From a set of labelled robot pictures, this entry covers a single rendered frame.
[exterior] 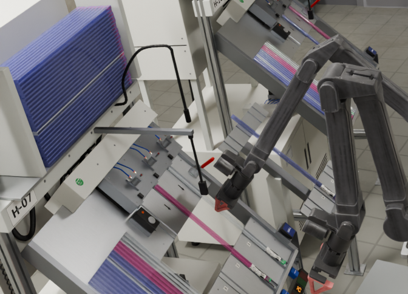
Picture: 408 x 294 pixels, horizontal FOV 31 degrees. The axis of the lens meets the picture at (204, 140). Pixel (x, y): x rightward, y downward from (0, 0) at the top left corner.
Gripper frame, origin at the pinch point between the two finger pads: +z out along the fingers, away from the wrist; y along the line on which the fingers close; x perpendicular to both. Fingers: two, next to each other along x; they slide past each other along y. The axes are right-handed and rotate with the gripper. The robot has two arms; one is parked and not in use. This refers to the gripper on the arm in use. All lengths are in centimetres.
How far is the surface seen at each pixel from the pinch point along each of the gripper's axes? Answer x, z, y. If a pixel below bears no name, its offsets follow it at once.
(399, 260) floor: 92, 47, -92
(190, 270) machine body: 7.0, 38.0, -4.3
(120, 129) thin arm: -39.5, -18.5, 15.9
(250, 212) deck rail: 10.6, 1.0, -8.4
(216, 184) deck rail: -4.6, -0.4, -8.6
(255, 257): 19.3, 3.3, 6.0
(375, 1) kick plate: 38, 90, -415
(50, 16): -79, -25, -2
